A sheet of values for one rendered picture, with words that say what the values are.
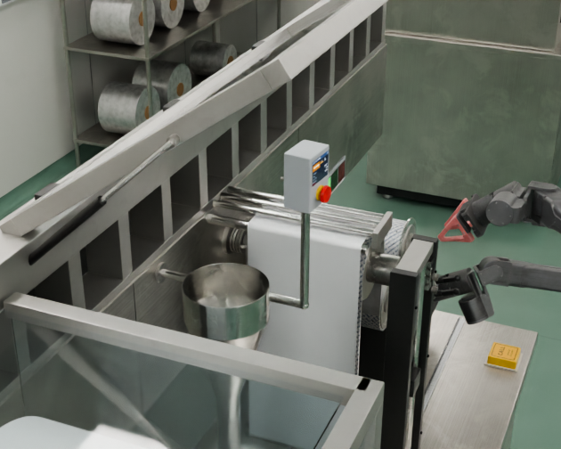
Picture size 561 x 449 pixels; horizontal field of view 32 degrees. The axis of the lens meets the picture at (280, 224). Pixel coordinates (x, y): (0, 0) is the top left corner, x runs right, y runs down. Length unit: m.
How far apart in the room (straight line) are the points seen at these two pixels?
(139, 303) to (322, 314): 0.40
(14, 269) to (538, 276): 1.30
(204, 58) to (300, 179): 4.93
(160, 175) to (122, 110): 3.75
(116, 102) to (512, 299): 2.43
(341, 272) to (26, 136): 3.74
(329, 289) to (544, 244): 3.17
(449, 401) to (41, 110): 3.66
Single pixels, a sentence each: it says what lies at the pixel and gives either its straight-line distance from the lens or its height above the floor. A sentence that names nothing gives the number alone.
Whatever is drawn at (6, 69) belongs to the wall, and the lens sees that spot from 5.29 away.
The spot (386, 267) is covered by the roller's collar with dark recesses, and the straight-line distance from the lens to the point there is 1.98.
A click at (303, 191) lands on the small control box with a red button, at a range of 1.60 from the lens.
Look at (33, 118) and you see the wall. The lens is 5.53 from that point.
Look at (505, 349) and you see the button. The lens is 2.55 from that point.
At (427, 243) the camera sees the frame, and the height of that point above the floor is 1.44.
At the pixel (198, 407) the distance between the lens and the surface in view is 1.22.
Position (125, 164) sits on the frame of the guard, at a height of 1.80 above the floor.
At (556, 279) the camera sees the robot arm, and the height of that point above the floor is 1.18.
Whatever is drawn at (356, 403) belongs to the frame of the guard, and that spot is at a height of 1.60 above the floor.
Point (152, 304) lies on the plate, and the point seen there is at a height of 1.36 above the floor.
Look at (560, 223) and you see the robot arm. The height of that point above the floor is 1.44.
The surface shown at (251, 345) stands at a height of 1.44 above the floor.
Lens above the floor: 2.34
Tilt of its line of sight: 28 degrees down
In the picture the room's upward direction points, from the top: straight up
